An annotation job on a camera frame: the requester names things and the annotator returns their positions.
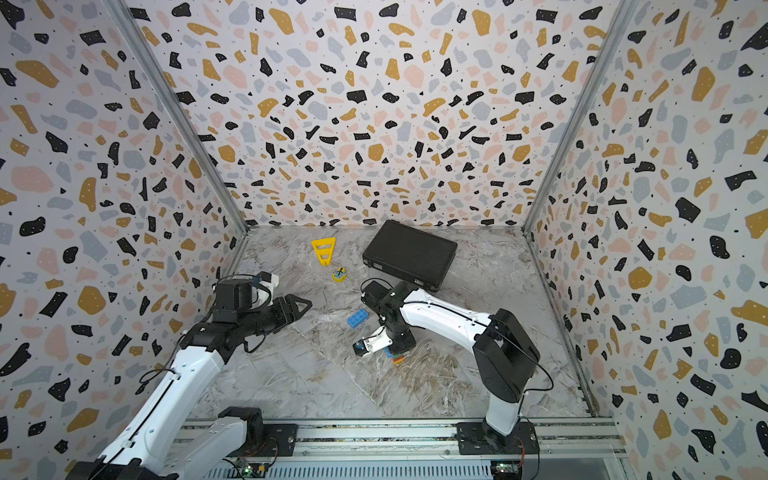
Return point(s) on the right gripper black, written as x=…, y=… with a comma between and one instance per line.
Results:
x=402, y=346

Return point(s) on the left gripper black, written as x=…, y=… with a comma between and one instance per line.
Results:
x=281, y=321

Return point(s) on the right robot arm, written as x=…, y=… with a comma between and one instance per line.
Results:
x=505, y=356

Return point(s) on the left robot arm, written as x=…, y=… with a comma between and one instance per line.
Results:
x=142, y=449

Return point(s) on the small yellow round toy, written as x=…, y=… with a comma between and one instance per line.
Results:
x=339, y=274

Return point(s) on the black carrying case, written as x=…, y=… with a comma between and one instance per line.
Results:
x=410, y=254

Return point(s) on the yellow triangular plastic piece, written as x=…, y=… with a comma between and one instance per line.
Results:
x=324, y=249

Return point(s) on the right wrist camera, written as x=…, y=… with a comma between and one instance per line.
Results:
x=371, y=344

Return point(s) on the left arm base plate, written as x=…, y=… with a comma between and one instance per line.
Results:
x=270, y=438

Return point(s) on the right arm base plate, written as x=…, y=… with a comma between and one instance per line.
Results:
x=477, y=438

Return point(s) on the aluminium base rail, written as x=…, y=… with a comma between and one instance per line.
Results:
x=587, y=446

